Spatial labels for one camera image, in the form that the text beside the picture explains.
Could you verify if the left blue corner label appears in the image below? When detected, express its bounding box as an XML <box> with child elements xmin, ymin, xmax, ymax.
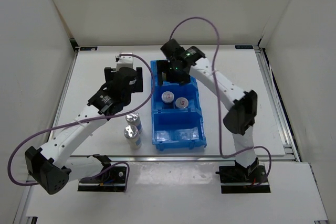
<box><xmin>79</xmin><ymin>47</ymin><xmax>98</xmax><ymax>51</ymax></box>

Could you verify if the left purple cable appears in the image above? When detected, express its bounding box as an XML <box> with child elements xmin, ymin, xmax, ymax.
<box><xmin>7</xmin><ymin>54</ymin><xmax>155</xmax><ymax>191</ymax></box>

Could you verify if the blue three-compartment plastic bin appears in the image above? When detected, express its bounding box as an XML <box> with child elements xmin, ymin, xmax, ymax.
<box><xmin>150</xmin><ymin>60</ymin><xmax>207</xmax><ymax>151</ymax></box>

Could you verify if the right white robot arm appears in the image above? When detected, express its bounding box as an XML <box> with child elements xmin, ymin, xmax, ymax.
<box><xmin>160</xmin><ymin>39</ymin><xmax>259</xmax><ymax>182</ymax></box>

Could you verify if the blue corner label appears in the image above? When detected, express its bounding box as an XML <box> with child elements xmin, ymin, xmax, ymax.
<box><xmin>79</xmin><ymin>47</ymin><xmax>98</xmax><ymax>51</ymax></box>
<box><xmin>235</xmin><ymin>45</ymin><xmax>254</xmax><ymax>50</ymax></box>

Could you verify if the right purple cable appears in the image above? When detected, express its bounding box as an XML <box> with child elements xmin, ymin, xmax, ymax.
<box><xmin>170</xmin><ymin>17</ymin><xmax>272</xmax><ymax>188</ymax></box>

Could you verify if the red-label lid jar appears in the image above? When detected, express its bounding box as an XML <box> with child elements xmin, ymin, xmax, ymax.
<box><xmin>175</xmin><ymin>97</ymin><xmax>189</xmax><ymax>109</ymax></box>
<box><xmin>161</xmin><ymin>91</ymin><xmax>175</xmax><ymax>104</ymax></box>

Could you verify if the right blue corner label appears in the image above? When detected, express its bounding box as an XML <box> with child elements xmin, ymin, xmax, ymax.
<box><xmin>235</xmin><ymin>45</ymin><xmax>254</xmax><ymax>50</ymax></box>

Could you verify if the purple cable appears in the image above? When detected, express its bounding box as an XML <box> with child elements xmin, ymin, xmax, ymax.
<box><xmin>7</xmin><ymin>54</ymin><xmax>155</xmax><ymax>191</ymax></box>
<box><xmin>170</xmin><ymin>17</ymin><xmax>272</xmax><ymax>188</ymax></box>

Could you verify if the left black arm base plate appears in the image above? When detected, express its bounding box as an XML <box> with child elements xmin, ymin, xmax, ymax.
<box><xmin>77</xmin><ymin>162</ymin><xmax>129</xmax><ymax>193</ymax></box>

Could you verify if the silver-lid white jar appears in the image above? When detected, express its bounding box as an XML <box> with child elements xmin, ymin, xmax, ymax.
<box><xmin>123</xmin><ymin>125</ymin><xmax>142</xmax><ymax>149</ymax></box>
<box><xmin>125</xmin><ymin>111</ymin><xmax>142</xmax><ymax>134</ymax></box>

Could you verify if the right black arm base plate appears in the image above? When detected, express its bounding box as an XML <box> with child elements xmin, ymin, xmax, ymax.
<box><xmin>216</xmin><ymin>165</ymin><xmax>271</xmax><ymax>194</ymax></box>

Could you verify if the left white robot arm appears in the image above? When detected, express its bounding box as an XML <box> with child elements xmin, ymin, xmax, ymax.
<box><xmin>25</xmin><ymin>67</ymin><xmax>143</xmax><ymax>195</ymax></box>

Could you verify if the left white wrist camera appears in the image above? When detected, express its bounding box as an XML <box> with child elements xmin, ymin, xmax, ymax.
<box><xmin>115</xmin><ymin>53</ymin><xmax>133</xmax><ymax>71</ymax></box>

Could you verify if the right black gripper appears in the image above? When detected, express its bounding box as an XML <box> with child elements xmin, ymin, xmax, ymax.
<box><xmin>156</xmin><ymin>60</ymin><xmax>191</xmax><ymax>88</ymax></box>

